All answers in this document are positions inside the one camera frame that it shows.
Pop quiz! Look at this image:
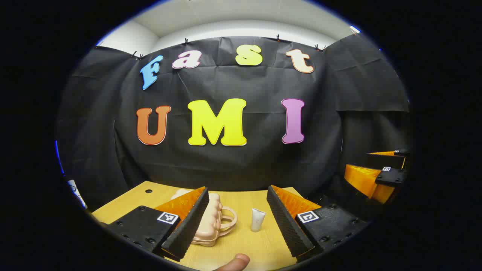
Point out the white skin care tube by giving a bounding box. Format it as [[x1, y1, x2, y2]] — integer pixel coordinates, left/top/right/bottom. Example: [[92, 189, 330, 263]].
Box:
[[251, 208, 266, 233]]

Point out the pink suitcase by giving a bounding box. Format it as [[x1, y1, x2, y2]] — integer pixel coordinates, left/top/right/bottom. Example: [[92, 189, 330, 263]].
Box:
[[170, 188, 238, 248]]

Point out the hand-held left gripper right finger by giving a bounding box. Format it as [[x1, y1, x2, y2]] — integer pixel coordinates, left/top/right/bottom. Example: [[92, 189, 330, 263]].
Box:
[[267, 184, 371, 263]]

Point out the black backdrop cloth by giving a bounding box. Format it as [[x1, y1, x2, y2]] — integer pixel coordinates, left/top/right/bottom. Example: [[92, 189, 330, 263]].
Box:
[[56, 36, 411, 211]]

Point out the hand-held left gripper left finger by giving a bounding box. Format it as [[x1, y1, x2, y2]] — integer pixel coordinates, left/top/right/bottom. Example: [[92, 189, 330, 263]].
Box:
[[107, 186, 210, 263]]

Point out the white panel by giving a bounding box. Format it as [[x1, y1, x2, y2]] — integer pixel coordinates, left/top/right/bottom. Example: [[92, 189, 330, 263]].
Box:
[[68, 180, 88, 209]]

